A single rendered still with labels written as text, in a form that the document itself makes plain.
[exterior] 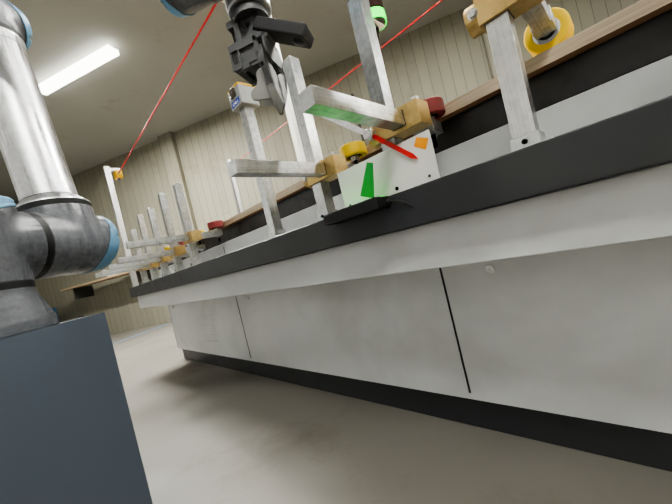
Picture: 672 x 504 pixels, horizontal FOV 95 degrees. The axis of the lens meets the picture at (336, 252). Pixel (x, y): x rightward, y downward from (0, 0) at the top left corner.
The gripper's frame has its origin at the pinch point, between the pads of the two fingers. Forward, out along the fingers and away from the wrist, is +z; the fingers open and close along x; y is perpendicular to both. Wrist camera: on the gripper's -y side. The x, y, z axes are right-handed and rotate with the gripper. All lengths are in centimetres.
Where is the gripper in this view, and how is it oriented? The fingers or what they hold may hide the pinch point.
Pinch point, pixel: (282, 106)
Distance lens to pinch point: 70.3
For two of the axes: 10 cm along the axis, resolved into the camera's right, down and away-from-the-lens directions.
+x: -3.1, 0.8, -9.5
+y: -9.2, 2.2, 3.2
